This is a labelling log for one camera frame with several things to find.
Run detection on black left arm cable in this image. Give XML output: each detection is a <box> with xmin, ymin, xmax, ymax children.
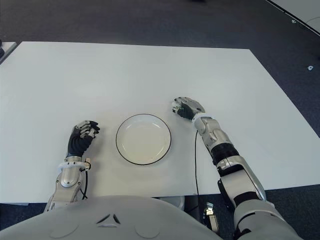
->
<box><xmin>80</xmin><ymin>163</ymin><xmax>91</xmax><ymax>200</ymax></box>

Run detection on white plate black rim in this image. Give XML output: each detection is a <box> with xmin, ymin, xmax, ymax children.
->
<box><xmin>115</xmin><ymin>113</ymin><xmax>173</xmax><ymax>166</ymax></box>

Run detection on robot left hand black silver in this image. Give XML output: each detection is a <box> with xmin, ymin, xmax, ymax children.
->
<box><xmin>66</xmin><ymin>119</ymin><xmax>101</xmax><ymax>158</ymax></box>

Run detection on grey robot torso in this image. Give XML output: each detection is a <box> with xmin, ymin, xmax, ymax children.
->
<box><xmin>0</xmin><ymin>195</ymin><xmax>226</xmax><ymax>240</ymax></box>

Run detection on metal bracket under table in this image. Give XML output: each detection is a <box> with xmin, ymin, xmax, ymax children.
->
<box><xmin>202</xmin><ymin>201</ymin><xmax>220</xmax><ymax>233</ymax></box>

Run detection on white rounded stand part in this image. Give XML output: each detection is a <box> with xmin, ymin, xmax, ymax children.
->
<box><xmin>159</xmin><ymin>196</ymin><xmax>186</xmax><ymax>208</ymax></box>

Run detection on white neighbouring table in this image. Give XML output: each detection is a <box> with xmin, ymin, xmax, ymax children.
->
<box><xmin>264</xmin><ymin>0</ymin><xmax>320</xmax><ymax>35</ymax></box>

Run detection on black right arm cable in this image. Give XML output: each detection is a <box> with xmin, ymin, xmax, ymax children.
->
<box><xmin>193</xmin><ymin>129</ymin><xmax>201</xmax><ymax>196</ymax></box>

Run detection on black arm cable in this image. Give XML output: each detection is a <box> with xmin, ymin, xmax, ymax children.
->
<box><xmin>80</xmin><ymin>163</ymin><xmax>91</xmax><ymax>200</ymax></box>
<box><xmin>193</xmin><ymin>129</ymin><xmax>201</xmax><ymax>196</ymax></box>

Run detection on grey side table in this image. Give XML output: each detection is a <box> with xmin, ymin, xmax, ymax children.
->
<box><xmin>0</xmin><ymin>41</ymin><xmax>18</xmax><ymax>66</ymax></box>

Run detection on robot right hand black silver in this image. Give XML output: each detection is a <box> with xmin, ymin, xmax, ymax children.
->
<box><xmin>171</xmin><ymin>96</ymin><xmax>206</xmax><ymax>120</ymax></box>

